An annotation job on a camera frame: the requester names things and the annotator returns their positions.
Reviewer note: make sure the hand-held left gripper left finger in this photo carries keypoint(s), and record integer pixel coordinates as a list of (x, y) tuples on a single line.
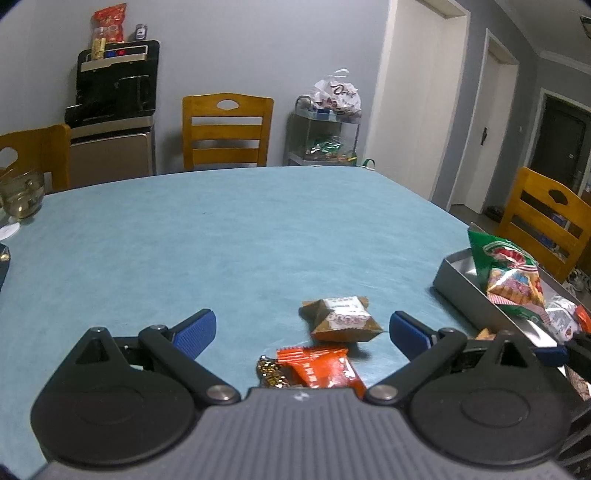
[(196, 332)]

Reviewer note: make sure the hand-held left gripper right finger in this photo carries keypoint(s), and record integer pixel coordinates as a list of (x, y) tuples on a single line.
[(411, 332)]

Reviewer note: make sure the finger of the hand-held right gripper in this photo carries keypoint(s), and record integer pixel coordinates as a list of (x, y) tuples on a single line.
[(550, 354)]

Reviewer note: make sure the orange snack packet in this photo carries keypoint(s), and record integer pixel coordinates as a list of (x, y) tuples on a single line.
[(584, 318), (323, 369)]

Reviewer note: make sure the clear nut packet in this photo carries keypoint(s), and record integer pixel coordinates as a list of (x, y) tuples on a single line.
[(561, 318)]

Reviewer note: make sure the tan pastry packet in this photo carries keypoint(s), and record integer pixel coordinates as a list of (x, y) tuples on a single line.
[(485, 333)]

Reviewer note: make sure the brown pastry packet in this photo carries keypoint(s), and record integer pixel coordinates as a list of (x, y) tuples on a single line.
[(341, 318)]

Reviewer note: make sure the grey cardboard box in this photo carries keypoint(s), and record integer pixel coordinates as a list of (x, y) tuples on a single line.
[(461, 281)]

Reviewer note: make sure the gold chocolate candy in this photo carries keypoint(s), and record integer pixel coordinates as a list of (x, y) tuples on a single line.
[(272, 374)]

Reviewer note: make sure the green prawn cracker packet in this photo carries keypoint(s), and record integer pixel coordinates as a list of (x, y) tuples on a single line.
[(508, 272)]

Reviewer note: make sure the white plastic bag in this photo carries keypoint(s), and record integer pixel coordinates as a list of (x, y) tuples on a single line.
[(575, 281), (337, 97)]

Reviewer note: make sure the wooden chair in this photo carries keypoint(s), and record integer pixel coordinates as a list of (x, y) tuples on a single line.
[(531, 184), (203, 110), (46, 147)]

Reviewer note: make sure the green tote bag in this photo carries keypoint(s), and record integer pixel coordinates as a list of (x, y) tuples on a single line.
[(368, 163)]

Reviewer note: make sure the green wrapped candy pile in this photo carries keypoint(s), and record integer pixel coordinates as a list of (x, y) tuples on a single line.
[(328, 150)]

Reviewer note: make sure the white door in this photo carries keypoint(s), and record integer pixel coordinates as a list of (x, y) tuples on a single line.
[(498, 138)]

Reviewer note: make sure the dark entrance door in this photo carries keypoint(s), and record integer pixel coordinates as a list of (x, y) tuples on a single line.
[(563, 138)]

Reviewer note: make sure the small white dish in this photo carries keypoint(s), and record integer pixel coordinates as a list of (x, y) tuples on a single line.
[(8, 229)]

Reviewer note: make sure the glass bowl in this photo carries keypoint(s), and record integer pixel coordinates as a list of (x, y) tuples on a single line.
[(21, 196)]

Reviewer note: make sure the grey shelf trolley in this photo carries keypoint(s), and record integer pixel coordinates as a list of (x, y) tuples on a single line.
[(298, 134)]

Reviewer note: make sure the black water dispenser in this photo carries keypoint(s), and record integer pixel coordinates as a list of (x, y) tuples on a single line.
[(134, 87)]

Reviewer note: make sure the small yellow bottle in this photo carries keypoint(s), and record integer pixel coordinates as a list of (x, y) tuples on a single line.
[(98, 45)]

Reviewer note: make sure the small grey gadget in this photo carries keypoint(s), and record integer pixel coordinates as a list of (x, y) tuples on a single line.
[(141, 32)]

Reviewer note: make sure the red snack bag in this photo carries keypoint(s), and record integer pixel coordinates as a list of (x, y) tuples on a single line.
[(111, 21)]

